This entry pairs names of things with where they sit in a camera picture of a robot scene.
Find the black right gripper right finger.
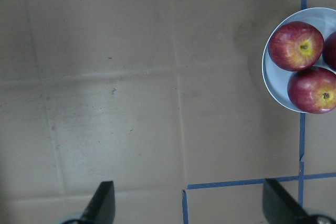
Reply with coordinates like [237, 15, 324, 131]
[262, 178, 335, 224]

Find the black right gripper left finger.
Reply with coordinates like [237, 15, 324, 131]
[64, 181, 116, 224]

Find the red apple lower plate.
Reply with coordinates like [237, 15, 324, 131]
[287, 67, 335, 114]

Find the red apple plate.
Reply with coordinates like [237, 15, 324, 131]
[287, 67, 335, 114]
[322, 32, 336, 70]

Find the light blue plate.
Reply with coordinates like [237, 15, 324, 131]
[261, 7, 335, 113]

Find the red apple upper left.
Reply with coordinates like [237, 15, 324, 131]
[268, 21, 324, 71]

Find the red apple right plate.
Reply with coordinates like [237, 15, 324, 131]
[322, 32, 336, 70]

